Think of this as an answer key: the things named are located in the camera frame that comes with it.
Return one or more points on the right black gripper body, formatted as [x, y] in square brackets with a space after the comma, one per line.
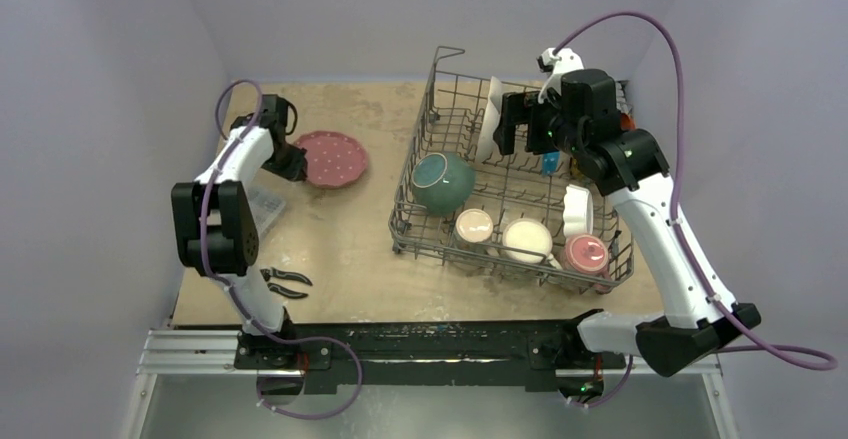
[523, 107]

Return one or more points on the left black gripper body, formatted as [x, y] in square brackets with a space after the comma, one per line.
[288, 162]

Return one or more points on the teal blue plate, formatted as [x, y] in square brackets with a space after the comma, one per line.
[550, 163]

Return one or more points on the yellow patterned plate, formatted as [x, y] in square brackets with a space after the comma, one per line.
[575, 166]

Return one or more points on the cream divided plate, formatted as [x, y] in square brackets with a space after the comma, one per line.
[486, 144]

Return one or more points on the green floral mug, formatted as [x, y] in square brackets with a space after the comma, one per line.
[529, 241]

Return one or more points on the white scalloped teal bowl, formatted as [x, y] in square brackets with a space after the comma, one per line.
[442, 182]

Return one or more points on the cream dragon mug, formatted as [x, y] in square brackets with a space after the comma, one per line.
[474, 231]

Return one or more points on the pink ghost mug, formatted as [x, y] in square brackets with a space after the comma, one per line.
[585, 254]

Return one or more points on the orange red plate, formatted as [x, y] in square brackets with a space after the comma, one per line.
[626, 122]

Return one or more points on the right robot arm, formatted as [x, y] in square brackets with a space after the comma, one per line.
[580, 117]

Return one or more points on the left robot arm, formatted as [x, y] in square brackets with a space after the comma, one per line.
[214, 226]

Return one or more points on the pink scalloped plate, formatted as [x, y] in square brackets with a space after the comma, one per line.
[334, 160]

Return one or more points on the clear plastic tray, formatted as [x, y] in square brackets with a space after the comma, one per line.
[266, 207]

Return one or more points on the white scalloped small bowl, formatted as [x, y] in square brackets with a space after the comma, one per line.
[578, 211]

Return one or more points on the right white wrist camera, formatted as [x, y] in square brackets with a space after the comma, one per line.
[555, 65]

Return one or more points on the grey wire dish rack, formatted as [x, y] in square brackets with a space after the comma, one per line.
[450, 120]

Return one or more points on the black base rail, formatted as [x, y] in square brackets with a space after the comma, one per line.
[535, 355]

